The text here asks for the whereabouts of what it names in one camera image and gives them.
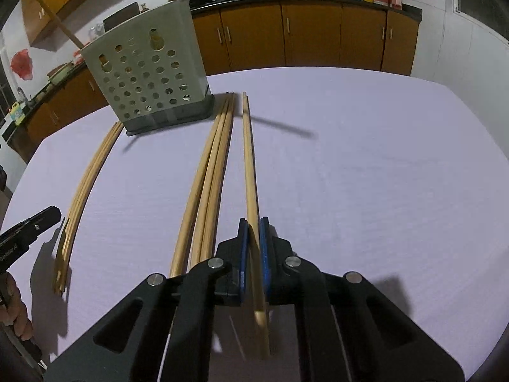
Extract green bowl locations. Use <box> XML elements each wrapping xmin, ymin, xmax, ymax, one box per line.
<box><xmin>48</xmin><ymin>62</ymin><xmax>74</xmax><ymax>85</ymax></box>

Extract dark wooden cutting board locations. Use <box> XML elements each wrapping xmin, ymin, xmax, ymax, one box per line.
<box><xmin>103</xmin><ymin>2</ymin><xmax>140</xmax><ymax>32</ymax></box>

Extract person's left hand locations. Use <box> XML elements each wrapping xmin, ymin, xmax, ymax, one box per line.
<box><xmin>1</xmin><ymin>272</ymin><xmax>34</xmax><ymax>341</ymax></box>

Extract lower wooden cabinets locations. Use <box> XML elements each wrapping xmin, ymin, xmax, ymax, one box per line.
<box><xmin>2</xmin><ymin>0</ymin><xmax>423</xmax><ymax>162</ymax></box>

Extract clear jar on counter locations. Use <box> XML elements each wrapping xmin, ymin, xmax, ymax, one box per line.
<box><xmin>88</xmin><ymin>23</ymin><xmax>105</xmax><ymax>42</ymax></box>

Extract yellow detergent bottle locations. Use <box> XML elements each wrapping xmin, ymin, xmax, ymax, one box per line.
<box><xmin>10</xmin><ymin>102</ymin><xmax>26</xmax><ymax>126</ymax></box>

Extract green perforated utensil holder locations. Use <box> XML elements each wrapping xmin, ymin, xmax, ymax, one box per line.
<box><xmin>80</xmin><ymin>0</ymin><xmax>214</xmax><ymax>135</ymax></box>

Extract red plastic bag on wall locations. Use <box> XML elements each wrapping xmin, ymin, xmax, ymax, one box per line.
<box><xmin>10</xmin><ymin>48</ymin><xmax>33</xmax><ymax>80</ymax></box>

